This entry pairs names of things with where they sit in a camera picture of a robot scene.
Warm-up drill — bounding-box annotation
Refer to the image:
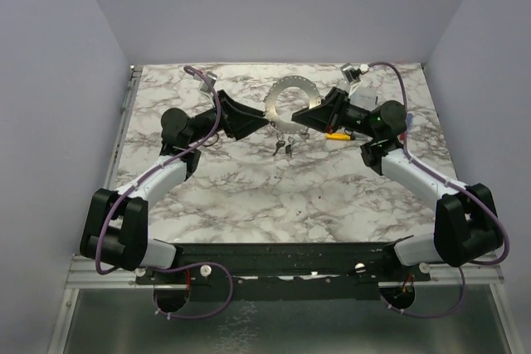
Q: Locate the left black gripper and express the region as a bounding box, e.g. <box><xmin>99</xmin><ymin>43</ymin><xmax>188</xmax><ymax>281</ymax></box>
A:
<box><xmin>187</xmin><ymin>89</ymin><xmax>268</xmax><ymax>145</ymax></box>

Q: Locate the perforated metal ring disc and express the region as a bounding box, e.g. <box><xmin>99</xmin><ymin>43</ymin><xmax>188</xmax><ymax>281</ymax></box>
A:
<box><xmin>264</xmin><ymin>75</ymin><xmax>321</xmax><ymax>134</ymax></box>

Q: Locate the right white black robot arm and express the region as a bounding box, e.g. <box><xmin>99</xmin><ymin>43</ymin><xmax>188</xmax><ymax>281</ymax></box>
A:
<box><xmin>291</xmin><ymin>88</ymin><xmax>503</xmax><ymax>280</ymax></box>

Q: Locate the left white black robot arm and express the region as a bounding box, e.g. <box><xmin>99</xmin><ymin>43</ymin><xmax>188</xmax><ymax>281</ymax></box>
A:
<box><xmin>80</xmin><ymin>90</ymin><xmax>268</xmax><ymax>284</ymax></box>

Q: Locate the clear plastic screw box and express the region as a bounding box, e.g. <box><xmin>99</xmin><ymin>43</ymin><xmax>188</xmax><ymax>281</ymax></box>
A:
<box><xmin>350</xmin><ymin>86</ymin><xmax>378</xmax><ymax>110</ymax></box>

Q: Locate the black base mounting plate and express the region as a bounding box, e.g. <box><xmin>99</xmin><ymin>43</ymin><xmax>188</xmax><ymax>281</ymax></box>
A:
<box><xmin>136</xmin><ymin>242</ymin><xmax>430</xmax><ymax>302</ymax></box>

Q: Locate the yellow handled screwdriver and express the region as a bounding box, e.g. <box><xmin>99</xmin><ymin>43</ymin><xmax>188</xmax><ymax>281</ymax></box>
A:
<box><xmin>325</xmin><ymin>133</ymin><xmax>355</xmax><ymax>141</ymax></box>

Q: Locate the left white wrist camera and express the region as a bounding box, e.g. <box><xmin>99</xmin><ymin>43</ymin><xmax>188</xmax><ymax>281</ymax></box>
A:
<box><xmin>197</xmin><ymin>72</ymin><xmax>218</xmax><ymax>96</ymax></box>

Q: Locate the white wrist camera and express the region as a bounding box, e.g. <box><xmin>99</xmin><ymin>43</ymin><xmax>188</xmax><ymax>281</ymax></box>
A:
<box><xmin>339</xmin><ymin>63</ymin><xmax>369</xmax><ymax>97</ymax></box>
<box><xmin>197</xmin><ymin>72</ymin><xmax>218</xmax><ymax>96</ymax></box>

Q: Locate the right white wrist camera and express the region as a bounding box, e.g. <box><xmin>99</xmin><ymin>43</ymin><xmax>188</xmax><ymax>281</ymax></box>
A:
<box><xmin>339</xmin><ymin>63</ymin><xmax>369</xmax><ymax>97</ymax></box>

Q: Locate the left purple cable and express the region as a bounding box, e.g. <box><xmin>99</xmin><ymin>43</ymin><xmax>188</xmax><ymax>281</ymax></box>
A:
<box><xmin>95</xmin><ymin>65</ymin><xmax>233</xmax><ymax>322</ymax></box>

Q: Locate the purple cable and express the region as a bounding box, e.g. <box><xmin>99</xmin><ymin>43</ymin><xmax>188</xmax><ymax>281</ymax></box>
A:
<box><xmin>95</xmin><ymin>65</ymin><xmax>233</xmax><ymax>322</ymax></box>
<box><xmin>360</xmin><ymin>61</ymin><xmax>510</xmax><ymax>320</ymax></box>

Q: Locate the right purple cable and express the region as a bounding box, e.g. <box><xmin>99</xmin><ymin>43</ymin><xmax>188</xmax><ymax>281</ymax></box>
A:
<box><xmin>360</xmin><ymin>61</ymin><xmax>510</xmax><ymax>320</ymax></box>

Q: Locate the aluminium rail frame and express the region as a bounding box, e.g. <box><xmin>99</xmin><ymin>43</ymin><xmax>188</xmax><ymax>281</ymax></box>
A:
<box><xmin>46</xmin><ymin>64</ymin><xmax>515</xmax><ymax>354</ymax></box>

